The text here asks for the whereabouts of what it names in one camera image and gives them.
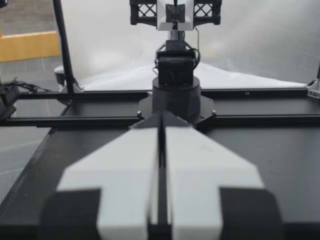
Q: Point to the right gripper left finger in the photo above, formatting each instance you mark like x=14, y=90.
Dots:
x=112, y=175

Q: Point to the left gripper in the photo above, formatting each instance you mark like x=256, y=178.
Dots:
x=133, y=15

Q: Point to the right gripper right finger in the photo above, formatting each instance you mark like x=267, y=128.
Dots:
x=212, y=175

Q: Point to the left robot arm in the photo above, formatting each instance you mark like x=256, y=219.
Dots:
x=175, y=70

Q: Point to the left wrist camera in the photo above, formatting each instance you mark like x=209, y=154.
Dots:
x=162, y=25

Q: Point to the black frame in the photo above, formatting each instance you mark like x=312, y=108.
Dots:
x=100, y=120

